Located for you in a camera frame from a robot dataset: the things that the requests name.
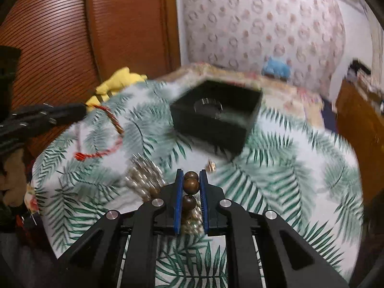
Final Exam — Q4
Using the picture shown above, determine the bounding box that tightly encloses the long wooden cabinet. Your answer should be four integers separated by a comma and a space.
334, 77, 384, 188

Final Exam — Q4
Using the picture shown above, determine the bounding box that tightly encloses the black square jewelry box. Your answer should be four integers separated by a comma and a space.
169, 79, 263, 156

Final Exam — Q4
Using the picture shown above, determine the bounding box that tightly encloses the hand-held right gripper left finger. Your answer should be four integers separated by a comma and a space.
57, 169, 184, 288

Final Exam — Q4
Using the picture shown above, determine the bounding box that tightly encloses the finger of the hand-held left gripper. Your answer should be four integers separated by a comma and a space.
10, 103, 88, 117
0, 112, 86, 153

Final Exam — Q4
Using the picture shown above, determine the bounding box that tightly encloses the ring pattern wall curtain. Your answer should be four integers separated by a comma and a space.
180, 0, 346, 77

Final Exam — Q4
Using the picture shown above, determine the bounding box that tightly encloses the blue plush toy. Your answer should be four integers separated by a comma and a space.
262, 56, 292, 79

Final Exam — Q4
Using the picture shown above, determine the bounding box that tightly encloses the floral bed blanket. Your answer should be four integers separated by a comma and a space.
154, 62, 325, 119

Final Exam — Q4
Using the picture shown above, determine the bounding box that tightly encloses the brown wooden bead bracelet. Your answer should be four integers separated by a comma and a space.
181, 171, 200, 225

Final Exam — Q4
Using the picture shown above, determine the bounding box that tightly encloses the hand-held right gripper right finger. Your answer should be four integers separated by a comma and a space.
199, 169, 350, 288

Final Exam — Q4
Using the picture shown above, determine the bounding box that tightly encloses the person's left hand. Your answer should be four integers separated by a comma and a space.
0, 149, 28, 206

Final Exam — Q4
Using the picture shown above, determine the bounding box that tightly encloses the pearl and silver bead necklace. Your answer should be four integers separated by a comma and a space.
126, 153, 201, 234

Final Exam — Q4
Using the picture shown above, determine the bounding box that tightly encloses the green leaf print cloth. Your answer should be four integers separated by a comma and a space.
31, 79, 365, 288

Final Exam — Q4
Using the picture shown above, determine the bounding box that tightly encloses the red braided string bracelet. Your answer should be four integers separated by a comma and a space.
74, 103, 125, 162

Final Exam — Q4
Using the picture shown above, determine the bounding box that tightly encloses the brown louvered wooden wardrobe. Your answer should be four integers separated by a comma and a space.
0, 0, 182, 159

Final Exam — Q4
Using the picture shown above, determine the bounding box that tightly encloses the yellow plush toy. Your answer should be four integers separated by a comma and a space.
86, 67, 147, 105

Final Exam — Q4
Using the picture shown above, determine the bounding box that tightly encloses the silver bangle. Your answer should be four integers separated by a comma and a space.
193, 97, 223, 118

